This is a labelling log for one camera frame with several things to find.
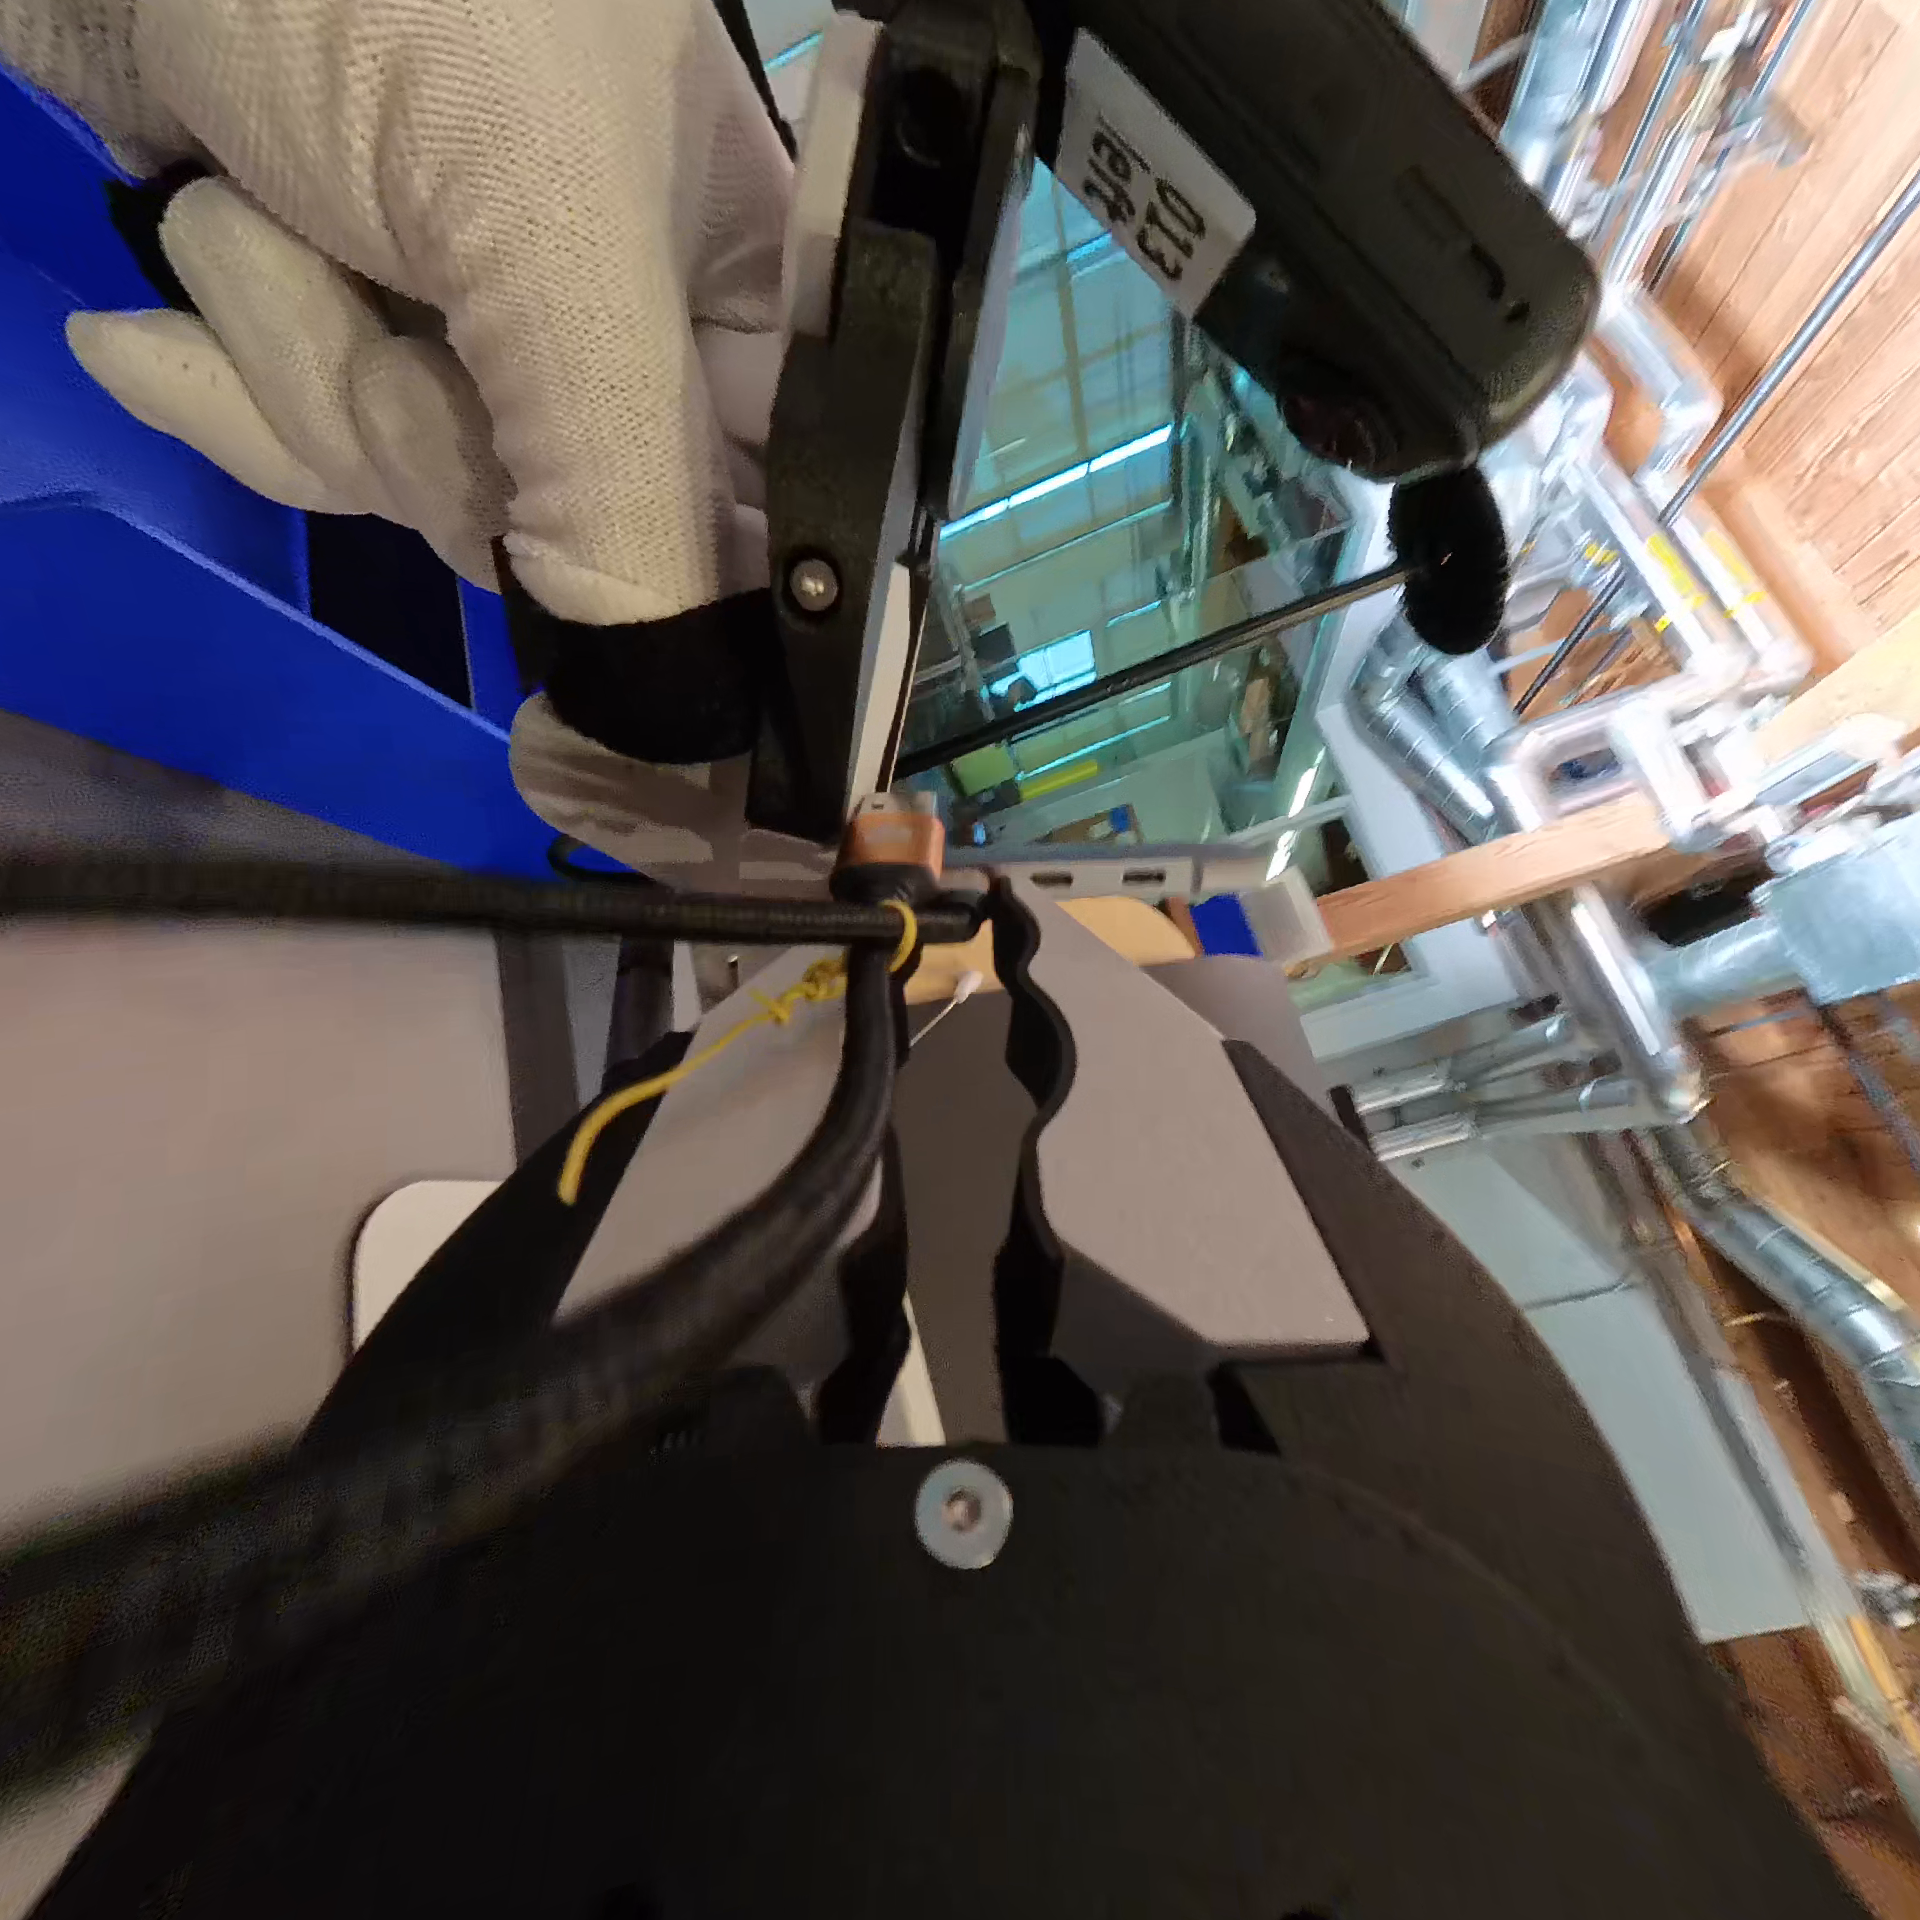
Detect black floor lamp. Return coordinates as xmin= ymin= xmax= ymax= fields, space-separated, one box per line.
xmin=893 ymin=462 xmax=1509 ymax=786

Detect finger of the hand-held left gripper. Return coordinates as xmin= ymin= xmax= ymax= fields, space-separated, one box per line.
xmin=864 ymin=516 xmax=944 ymax=794

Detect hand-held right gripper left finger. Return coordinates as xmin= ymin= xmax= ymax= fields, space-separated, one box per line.
xmin=567 ymin=960 xmax=913 ymax=1441

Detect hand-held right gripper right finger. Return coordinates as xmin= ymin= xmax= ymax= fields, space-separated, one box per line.
xmin=991 ymin=878 xmax=1369 ymax=1444

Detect person's left hand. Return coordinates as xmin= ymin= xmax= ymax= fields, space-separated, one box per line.
xmin=0 ymin=0 xmax=802 ymax=629

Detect dark grey usb hub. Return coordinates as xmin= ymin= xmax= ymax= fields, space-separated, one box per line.
xmin=932 ymin=839 xmax=1281 ymax=905

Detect wooden book stand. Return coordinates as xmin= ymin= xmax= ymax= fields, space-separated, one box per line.
xmin=348 ymin=894 xmax=1208 ymax=1444

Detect black braided cable orange plugs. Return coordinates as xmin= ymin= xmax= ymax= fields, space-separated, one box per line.
xmin=0 ymin=800 xmax=996 ymax=1802

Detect blue plastic bin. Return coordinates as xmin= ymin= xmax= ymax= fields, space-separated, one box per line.
xmin=0 ymin=66 xmax=634 ymax=880

